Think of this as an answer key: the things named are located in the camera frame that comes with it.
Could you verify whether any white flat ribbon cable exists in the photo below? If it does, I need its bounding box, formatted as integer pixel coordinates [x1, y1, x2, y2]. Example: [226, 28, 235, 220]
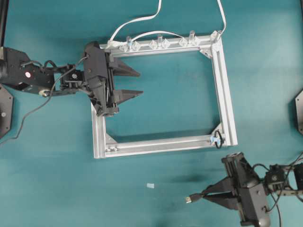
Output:
[107, 0, 227, 47]

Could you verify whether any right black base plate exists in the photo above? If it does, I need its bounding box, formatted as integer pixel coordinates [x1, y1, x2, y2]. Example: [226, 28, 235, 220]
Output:
[295, 91, 303, 135]

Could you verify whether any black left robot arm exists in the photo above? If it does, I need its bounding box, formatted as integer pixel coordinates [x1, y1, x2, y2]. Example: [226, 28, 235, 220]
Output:
[0, 42, 143, 116]

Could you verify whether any near aluminium standoff post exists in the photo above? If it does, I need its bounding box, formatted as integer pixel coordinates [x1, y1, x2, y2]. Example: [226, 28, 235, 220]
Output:
[126, 36, 133, 48]

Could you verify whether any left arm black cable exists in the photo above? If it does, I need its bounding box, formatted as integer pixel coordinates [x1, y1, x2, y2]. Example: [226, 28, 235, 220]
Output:
[0, 89, 56, 145]

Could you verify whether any middle aluminium standoff post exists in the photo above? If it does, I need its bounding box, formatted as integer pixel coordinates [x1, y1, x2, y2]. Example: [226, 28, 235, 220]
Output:
[157, 34, 163, 48]

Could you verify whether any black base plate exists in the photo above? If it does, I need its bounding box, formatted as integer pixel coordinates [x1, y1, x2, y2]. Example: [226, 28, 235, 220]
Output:
[295, 91, 303, 135]
[0, 84, 14, 139]

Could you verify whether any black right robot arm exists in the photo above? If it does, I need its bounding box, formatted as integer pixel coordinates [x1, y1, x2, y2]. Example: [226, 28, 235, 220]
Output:
[117, 89, 303, 227]

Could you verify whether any aluminium standoff post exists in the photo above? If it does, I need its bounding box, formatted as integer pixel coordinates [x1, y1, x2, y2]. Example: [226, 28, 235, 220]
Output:
[126, 36, 133, 48]
[188, 30, 195, 44]
[157, 34, 163, 48]

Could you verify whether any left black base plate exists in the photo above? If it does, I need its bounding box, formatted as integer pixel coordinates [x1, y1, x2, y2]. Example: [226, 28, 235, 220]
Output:
[0, 84, 14, 139]

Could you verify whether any black string loop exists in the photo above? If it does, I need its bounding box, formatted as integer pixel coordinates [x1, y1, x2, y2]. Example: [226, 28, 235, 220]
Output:
[209, 131, 225, 149]

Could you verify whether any aluminium extrusion frame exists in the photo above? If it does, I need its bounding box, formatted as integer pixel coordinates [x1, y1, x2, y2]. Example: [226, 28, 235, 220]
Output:
[91, 30, 238, 159]

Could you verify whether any black usb cable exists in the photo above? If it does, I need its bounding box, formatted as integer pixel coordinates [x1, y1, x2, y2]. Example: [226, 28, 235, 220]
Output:
[184, 192, 206, 204]

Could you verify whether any far aluminium standoff post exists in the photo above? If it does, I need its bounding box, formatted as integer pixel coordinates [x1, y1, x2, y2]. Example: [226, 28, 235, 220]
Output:
[188, 30, 195, 44]

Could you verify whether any small clear tape piece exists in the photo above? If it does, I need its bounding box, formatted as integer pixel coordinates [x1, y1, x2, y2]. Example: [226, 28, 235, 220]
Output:
[146, 183, 155, 189]

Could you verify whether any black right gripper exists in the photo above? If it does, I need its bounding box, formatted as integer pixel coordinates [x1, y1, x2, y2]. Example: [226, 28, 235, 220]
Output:
[201, 152, 270, 227]

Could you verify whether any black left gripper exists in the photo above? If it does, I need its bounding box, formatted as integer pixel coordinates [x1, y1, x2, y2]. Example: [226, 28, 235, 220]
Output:
[84, 41, 143, 117]

